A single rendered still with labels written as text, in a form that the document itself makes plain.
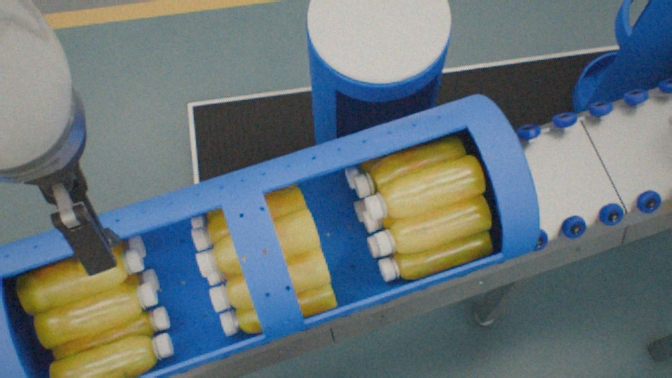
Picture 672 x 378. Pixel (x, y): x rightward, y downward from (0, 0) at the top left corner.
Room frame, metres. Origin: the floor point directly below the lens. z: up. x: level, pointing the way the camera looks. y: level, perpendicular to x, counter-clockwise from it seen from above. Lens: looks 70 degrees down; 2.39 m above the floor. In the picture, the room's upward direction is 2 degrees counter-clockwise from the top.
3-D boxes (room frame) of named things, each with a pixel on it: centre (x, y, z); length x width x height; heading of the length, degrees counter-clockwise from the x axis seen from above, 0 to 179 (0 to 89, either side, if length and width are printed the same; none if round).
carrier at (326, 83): (0.85, -0.10, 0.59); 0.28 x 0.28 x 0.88
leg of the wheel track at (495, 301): (0.47, -0.43, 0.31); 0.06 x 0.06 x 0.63; 17
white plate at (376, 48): (0.85, -0.10, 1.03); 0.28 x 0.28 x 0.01
